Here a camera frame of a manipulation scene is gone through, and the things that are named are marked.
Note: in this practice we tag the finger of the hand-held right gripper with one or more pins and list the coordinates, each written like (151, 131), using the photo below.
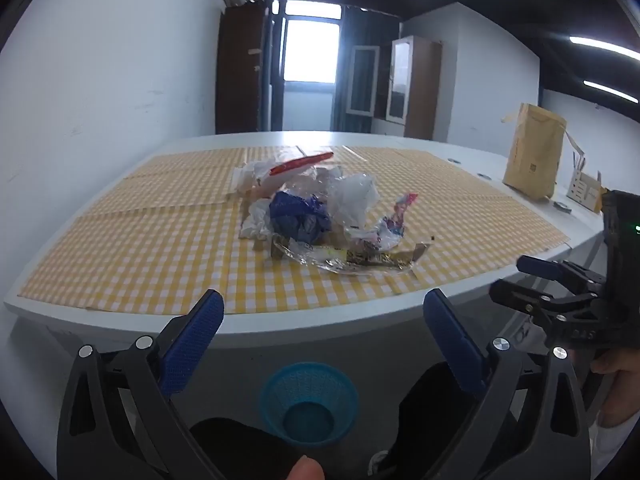
(520, 297)
(542, 267)

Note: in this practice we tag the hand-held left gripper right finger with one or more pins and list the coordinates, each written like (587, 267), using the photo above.
(452, 340)

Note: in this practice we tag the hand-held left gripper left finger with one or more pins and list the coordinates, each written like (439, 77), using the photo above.
(195, 340)

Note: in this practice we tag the blue plastic waste basket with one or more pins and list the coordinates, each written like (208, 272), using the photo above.
(300, 385)

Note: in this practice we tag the white tissue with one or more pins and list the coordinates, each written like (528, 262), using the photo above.
(257, 220)

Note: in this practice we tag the blue wrapper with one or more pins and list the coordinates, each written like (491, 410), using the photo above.
(300, 215)

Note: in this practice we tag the white plastic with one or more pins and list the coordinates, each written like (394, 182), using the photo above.
(248, 176)

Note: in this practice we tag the clear plastic bag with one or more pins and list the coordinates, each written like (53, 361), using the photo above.
(350, 195)

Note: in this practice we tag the person's right hand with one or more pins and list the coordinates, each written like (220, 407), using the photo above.
(615, 362)

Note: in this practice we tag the person's left hand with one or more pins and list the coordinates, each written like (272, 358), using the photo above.
(306, 470)

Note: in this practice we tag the person's right leg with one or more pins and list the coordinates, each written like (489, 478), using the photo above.
(430, 425)

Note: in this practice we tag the small cardboard box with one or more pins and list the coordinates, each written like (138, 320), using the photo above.
(585, 190)

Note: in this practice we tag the yellow checked tablecloth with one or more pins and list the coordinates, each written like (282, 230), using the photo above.
(150, 240)

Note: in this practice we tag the brown paper bag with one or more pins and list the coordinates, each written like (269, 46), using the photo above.
(535, 155)

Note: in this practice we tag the clear gold wrapper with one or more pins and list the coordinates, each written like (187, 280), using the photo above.
(350, 260)

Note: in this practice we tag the pink colourful wrapper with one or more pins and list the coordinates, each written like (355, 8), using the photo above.
(395, 220)

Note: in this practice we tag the white shoe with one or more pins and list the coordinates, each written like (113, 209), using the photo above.
(381, 462)

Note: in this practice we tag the ceiling tube light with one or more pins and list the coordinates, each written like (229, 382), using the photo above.
(610, 91)
(605, 45)

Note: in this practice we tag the red and white wrapper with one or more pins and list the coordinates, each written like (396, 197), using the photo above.
(295, 164)

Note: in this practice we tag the brown cabinet with glass doors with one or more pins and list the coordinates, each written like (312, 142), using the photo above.
(420, 85)

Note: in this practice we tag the brown wooden cabinet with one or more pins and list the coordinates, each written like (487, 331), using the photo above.
(240, 70)

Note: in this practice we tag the balcony glass door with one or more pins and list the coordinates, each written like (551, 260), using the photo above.
(307, 45)

